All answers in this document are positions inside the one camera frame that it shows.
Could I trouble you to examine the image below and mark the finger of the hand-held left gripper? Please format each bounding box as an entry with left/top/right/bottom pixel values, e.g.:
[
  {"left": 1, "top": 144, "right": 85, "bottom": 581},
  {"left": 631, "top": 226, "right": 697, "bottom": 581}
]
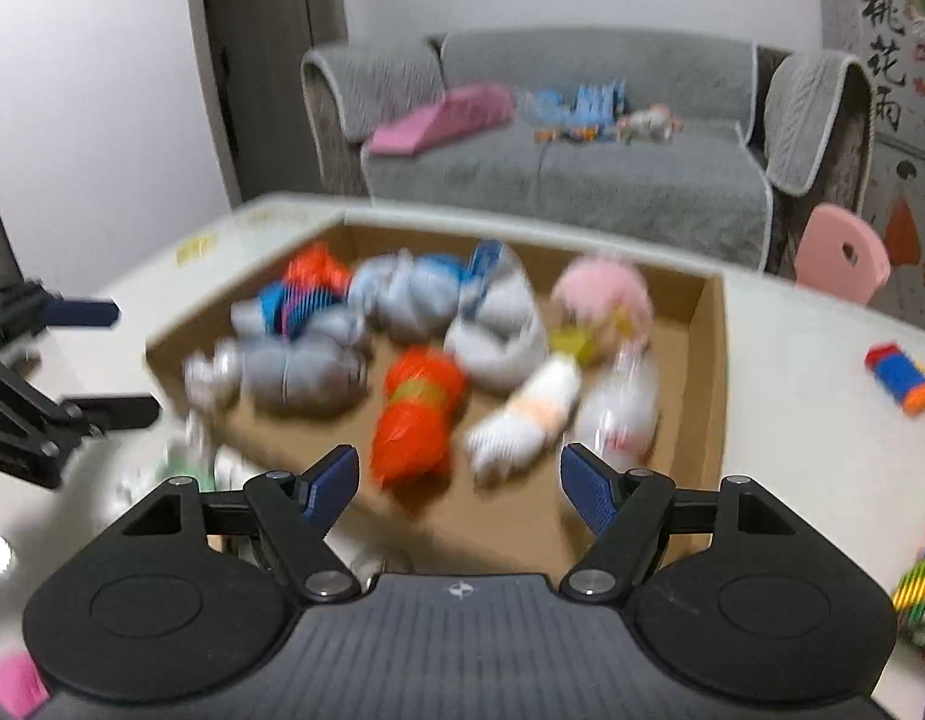
[
  {"left": 0, "top": 351, "right": 162, "bottom": 492},
  {"left": 0, "top": 279, "right": 122, "bottom": 350}
]

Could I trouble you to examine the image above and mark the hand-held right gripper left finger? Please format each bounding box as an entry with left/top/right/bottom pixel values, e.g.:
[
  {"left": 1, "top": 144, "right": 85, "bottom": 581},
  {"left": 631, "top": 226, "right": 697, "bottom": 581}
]
[{"left": 121, "top": 444, "right": 361, "bottom": 605}]

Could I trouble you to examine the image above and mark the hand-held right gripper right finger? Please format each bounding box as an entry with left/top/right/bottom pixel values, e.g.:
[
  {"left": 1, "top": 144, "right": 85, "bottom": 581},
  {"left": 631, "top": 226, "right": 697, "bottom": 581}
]
[{"left": 558, "top": 442, "right": 804, "bottom": 605}]

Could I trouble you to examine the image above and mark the brown cardboard box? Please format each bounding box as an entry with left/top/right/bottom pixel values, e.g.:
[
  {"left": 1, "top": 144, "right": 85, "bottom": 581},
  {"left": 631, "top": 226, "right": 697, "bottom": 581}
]
[{"left": 146, "top": 211, "right": 728, "bottom": 586}]

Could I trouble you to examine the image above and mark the clear plastic bundle red print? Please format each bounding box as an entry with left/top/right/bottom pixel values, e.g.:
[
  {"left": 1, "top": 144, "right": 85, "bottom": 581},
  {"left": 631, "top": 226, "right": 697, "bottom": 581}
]
[{"left": 575, "top": 345, "right": 662, "bottom": 466}]

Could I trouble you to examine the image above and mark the clear plastic wrap bundle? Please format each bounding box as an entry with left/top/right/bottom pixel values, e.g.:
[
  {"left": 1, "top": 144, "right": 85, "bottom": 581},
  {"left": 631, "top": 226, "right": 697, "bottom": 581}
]
[{"left": 184, "top": 341, "right": 245, "bottom": 413}]

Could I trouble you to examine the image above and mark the orange mesh bundle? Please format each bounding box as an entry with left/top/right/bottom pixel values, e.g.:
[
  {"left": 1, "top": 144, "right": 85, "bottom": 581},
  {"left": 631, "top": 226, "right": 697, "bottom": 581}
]
[
  {"left": 368, "top": 346, "right": 470, "bottom": 492},
  {"left": 284, "top": 241, "right": 353, "bottom": 301}
]

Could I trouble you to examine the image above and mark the grey sock bundle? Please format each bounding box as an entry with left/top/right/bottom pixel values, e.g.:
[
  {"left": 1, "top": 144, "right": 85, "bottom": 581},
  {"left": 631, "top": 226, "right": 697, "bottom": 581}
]
[{"left": 238, "top": 330, "right": 370, "bottom": 415}]

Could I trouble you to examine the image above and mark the blue striped sock bundle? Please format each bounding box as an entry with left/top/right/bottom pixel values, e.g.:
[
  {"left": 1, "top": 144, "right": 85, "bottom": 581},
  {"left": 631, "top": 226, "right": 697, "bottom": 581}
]
[{"left": 230, "top": 281, "right": 370, "bottom": 346}]

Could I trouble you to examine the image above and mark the light pink plush toy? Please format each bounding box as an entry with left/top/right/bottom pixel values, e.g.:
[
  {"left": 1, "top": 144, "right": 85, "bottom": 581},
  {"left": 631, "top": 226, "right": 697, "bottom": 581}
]
[{"left": 548, "top": 255, "right": 654, "bottom": 368}]

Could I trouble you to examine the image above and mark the light blue sock bundle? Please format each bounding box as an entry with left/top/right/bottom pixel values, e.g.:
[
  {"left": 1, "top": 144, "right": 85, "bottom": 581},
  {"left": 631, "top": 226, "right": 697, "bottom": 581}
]
[{"left": 350, "top": 251, "right": 471, "bottom": 342}]

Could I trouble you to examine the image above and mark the white desktop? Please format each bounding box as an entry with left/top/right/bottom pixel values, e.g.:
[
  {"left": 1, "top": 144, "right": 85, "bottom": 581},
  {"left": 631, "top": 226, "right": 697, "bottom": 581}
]
[{"left": 0, "top": 191, "right": 925, "bottom": 720}]

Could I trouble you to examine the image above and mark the white green packet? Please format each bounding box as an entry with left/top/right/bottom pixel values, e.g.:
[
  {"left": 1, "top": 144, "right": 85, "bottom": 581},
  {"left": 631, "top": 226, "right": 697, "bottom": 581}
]
[{"left": 110, "top": 420, "right": 261, "bottom": 526}]

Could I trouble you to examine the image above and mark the white blue sock bundle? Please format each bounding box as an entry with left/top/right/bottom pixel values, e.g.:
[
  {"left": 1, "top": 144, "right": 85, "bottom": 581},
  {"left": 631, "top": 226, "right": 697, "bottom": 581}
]
[{"left": 443, "top": 238, "right": 549, "bottom": 395}]

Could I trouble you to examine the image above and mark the grey sofa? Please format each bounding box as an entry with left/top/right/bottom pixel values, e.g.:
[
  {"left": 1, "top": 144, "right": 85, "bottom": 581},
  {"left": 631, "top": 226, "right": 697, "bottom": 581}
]
[{"left": 301, "top": 26, "right": 876, "bottom": 275}]

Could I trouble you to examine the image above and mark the dark wooden door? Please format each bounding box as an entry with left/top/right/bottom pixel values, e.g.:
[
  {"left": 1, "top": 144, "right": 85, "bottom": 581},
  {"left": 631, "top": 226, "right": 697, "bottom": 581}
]
[{"left": 184, "top": 0, "right": 351, "bottom": 207}]

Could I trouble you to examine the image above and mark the blue orange toy block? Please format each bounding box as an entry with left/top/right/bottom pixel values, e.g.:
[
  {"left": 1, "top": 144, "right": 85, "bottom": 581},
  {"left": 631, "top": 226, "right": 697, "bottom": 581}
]
[{"left": 863, "top": 343, "right": 925, "bottom": 417}]

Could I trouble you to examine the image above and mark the pink plastic chair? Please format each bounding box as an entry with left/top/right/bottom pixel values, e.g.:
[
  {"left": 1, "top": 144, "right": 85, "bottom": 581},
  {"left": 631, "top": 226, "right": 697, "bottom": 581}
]
[{"left": 796, "top": 202, "right": 893, "bottom": 306}]

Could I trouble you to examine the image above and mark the white pink toy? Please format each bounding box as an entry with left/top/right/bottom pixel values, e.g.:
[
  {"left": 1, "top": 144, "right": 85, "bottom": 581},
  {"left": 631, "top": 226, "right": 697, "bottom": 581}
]
[{"left": 616, "top": 103, "right": 684, "bottom": 143}]

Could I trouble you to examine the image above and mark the pink cushion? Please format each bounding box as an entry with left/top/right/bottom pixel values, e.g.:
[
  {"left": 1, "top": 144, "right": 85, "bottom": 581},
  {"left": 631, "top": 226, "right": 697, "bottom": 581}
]
[{"left": 367, "top": 84, "right": 518, "bottom": 158}]

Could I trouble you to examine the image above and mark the blue toy package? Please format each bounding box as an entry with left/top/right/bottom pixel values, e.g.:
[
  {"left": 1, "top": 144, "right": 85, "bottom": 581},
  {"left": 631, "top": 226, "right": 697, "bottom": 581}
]
[{"left": 522, "top": 79, "right": 630, "bottom": 128}]

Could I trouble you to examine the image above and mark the fridge with flower stickers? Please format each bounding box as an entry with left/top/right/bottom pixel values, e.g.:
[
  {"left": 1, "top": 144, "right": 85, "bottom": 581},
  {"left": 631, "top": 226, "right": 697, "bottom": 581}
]
[{"left": 818, "top": 0, "right": 925, "bottom": 331}]

